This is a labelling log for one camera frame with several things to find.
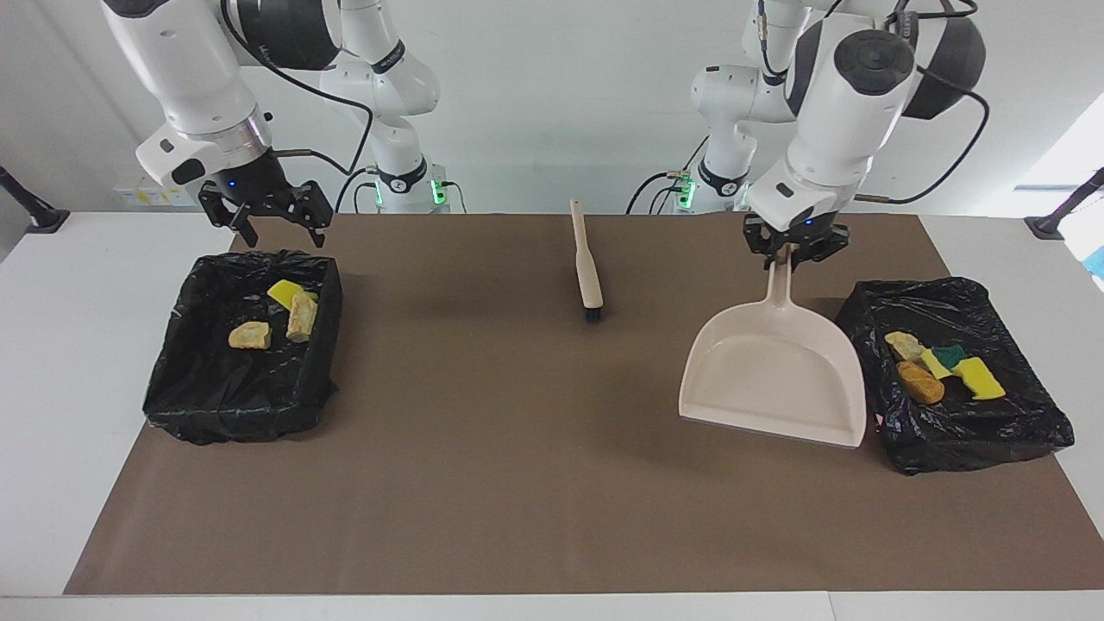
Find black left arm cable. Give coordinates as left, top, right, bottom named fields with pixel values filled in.
left=755, top=0, right=991, bottom=206

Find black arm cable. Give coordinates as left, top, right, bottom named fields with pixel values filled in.
left=219, top=0, right=377, bottom=179
left=755, top=0, right=991, bottom=206

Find black base cable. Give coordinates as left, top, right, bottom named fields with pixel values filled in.
left=626, top=168, right=692, bottom=216
left=334, top=166, right=381, bottom=215

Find striped croissant piece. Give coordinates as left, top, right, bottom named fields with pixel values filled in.
left=885, top=330, right=929, bottom=363

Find bin with black plastic bag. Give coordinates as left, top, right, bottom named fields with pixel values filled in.
left=142, top=249, right=344, bottom=447
left=834, top=276, right=1076, bottom=476

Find brown table mat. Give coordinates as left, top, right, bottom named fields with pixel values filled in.
left=63, top=213, right=1104, bottom=596

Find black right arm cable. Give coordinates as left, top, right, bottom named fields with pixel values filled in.
left=219, top=0, right=377, bottom=179

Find notched yellow sponge piece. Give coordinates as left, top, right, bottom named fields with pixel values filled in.
left=950, top=356, right=1007, bottom=401

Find black right base cable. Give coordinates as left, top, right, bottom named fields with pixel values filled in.
left=334, top=166, right=381, bottom=215

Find black left base cable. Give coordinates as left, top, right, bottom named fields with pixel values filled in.
left=626, top=168, right=692, bottom=216

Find black camera stand clamp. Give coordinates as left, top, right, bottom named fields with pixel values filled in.
left=0, top=164, right=71, bottom=235
left=1024, top=166, right=1104, bottom=242

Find brown oval bread roll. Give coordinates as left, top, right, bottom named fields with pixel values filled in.
left=896, top=360, right=946, bottom=406

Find small yellow green sponge piece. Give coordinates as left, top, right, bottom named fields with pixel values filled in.
left=920, top=344, right=968, bottom=380

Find beige hand brush black bristles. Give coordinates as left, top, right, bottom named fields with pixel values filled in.
left=569, top=198, right=605, bottom=325

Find beige plastic dustpan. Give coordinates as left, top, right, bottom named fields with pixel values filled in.
left=678, top=243, right=869, bottom=450

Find white wall socket box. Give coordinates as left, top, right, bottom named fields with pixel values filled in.
left=113, top=177, right=201, bottom=209

